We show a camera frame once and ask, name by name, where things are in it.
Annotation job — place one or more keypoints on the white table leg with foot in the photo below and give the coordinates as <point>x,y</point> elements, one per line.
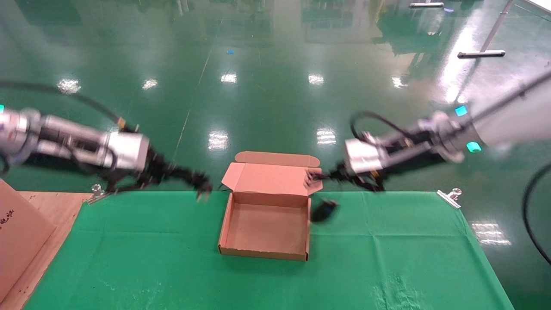
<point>482,54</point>

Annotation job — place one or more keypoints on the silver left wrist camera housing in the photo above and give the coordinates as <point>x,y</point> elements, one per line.
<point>127,150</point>

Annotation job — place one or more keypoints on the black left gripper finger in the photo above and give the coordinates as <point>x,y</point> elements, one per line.
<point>200,185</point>
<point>181,172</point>

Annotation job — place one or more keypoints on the open brown cardboard box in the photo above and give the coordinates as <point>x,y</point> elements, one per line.
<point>267,232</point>

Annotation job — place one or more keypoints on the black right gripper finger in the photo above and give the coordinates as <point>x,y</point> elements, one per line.
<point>320,174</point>
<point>323,181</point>

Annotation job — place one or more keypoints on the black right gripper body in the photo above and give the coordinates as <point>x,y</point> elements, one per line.
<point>361,180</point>

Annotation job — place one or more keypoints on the metal binder clip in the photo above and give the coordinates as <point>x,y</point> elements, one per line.
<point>99,196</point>
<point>448,199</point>

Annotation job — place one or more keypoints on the black computer mouse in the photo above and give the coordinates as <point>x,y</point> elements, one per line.
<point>323,212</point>

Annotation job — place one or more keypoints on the white table foot bar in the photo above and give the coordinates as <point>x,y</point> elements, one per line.
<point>426,5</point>

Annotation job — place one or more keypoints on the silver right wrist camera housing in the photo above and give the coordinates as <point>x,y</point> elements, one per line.
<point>363,156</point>

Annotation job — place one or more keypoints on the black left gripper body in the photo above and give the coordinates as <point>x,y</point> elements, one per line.
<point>150,170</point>

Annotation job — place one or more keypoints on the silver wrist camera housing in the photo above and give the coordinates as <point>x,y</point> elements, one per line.
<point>363,156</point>
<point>127,150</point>

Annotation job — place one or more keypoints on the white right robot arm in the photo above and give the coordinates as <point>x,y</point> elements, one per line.
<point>508,120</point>

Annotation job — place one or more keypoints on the green table cloth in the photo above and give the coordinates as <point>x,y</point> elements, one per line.
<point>172,258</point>

